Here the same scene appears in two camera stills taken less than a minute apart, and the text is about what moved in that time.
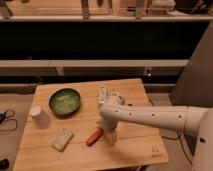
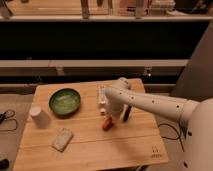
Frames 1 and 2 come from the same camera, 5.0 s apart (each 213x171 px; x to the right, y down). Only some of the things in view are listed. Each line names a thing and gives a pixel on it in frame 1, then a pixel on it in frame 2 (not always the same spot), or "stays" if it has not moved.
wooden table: x=62 y=129 stays
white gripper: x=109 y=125 -> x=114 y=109
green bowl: x=64 y=101 stays
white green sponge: x=62 y=139 stays
